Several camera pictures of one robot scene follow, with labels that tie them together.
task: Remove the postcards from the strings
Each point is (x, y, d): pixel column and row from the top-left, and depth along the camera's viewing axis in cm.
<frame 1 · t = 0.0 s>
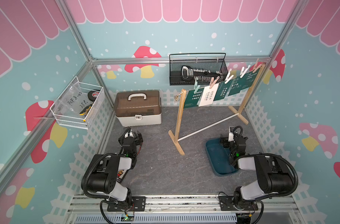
left hand: (132, 134, 93), fingers open
right hand: (228, 133, 94), fingers open
wooden postcard rack: (176, 138, 96), point 6 cm above the table
teal plastic tray: (218, 156, 91), point 3 cm above the table

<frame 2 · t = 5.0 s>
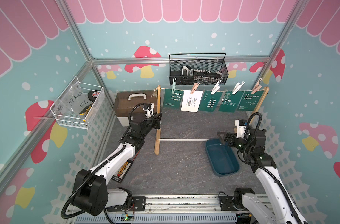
left hand: (160, 115, 81), fingers open
right hand: (223, 132, 77), fingers open
wooden postcard rack: (157, 138, 98), point 4 cm above the table
the other named things where they were.

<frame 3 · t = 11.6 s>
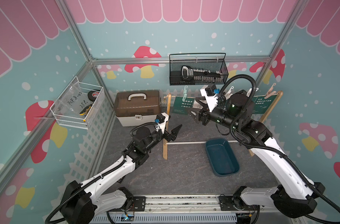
left hand: (176, 122, 70), fingers open
right hand: (191, 103, 57), fingers open
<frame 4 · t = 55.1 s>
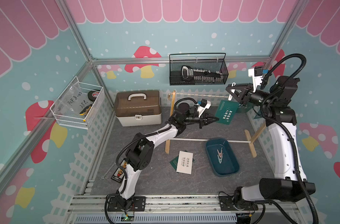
left hand: (218, 120, 73), fingers closed
right hand: (227, 88, 60), fingers closed
green postcard: (174, 162, 91), on the table
white postcard: (185, 162, 91), on the table
mint green clothespin: (220, 159, 91), point 2 cm above the table
pink clothespin: (221, 153, 93), point 2 cm above the table
